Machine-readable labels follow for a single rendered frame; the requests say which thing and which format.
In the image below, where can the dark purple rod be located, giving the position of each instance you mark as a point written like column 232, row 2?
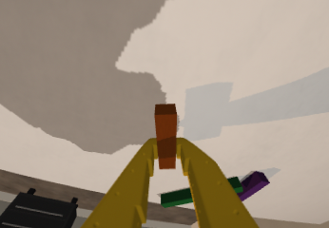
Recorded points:
column 252, row 184

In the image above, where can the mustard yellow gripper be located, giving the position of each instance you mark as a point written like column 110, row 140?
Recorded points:
column 216, row 203

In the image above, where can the orange-brown rod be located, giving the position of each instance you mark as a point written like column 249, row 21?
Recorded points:
column 166, row 134

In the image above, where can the green rod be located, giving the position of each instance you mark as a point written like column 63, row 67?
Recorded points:
column 184, row 196

